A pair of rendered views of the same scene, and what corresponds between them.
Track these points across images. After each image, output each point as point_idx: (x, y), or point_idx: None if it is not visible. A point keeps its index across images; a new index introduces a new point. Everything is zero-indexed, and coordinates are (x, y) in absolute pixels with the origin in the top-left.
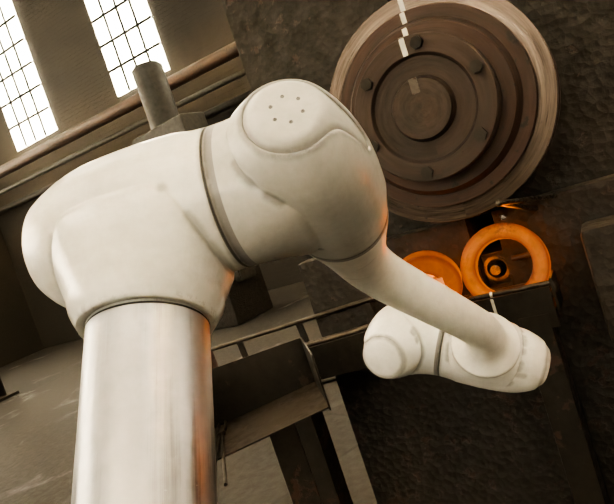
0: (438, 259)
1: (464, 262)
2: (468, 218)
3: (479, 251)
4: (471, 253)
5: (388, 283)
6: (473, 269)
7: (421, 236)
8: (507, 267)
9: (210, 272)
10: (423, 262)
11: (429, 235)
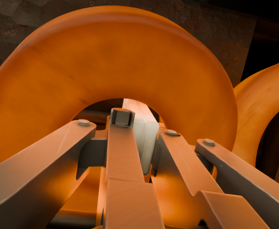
0: (221, 72)
1: (240, 119)
2: (266, 21)
3: None
4: (266, 104)
5: None
6: (255, 148)
7: (137, 3)
8: (256, 159)
9: None
10: (167, 55)
11: (158, 12)
